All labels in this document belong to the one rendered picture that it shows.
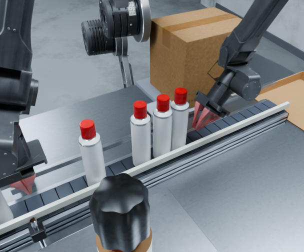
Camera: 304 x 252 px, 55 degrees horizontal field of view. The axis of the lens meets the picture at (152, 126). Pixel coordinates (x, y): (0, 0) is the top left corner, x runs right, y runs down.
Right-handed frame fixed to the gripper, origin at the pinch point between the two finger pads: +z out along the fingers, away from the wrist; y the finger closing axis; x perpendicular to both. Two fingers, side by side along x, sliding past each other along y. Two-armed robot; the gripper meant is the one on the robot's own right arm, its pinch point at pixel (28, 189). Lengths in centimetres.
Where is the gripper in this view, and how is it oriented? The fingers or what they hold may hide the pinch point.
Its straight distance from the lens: 65.4
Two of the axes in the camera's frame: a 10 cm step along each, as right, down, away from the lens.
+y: 8.6, -3.3, 3.8
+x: -5.0, -5.4, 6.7
